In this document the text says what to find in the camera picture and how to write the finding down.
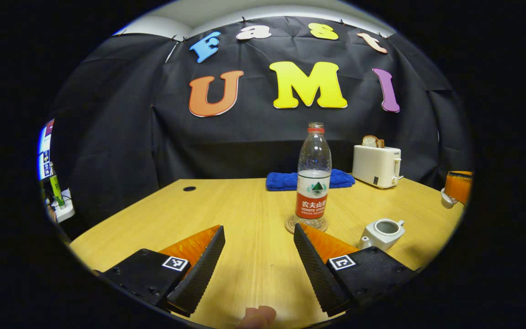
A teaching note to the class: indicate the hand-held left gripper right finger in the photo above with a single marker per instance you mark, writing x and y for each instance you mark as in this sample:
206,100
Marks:
318,269

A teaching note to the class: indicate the round wooden coaster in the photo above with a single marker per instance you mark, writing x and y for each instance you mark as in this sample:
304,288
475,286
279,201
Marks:
290,224

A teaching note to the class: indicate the white ceramic teacup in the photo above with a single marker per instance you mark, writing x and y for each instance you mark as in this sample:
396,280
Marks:
381,237

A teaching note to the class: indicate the clear plastic water bottle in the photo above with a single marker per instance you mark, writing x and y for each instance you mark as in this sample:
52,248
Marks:
313,201

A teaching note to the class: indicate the white side table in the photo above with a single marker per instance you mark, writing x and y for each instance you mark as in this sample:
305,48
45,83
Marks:
64,212

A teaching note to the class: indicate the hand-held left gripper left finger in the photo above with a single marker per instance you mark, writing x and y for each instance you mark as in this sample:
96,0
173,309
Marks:
199,269

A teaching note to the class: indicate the computer monitor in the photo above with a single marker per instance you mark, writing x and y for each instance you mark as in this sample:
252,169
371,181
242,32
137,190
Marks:
45,155

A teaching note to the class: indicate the white toaster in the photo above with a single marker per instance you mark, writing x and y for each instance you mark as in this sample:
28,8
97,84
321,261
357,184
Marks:
375,167

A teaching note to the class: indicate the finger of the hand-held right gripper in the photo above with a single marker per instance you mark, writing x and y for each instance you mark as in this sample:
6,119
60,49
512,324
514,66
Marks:
458,187

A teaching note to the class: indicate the green drink bottle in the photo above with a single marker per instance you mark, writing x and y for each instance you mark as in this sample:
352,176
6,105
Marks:
56,187

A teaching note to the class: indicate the toast slice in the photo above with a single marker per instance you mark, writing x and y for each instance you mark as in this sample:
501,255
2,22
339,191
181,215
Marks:
371,141

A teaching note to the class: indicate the black backdrop cloth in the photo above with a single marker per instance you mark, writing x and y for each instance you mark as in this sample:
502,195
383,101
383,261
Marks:
117,137

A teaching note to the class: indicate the blue folded towel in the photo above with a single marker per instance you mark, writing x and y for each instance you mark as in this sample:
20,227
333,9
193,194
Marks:
281,180

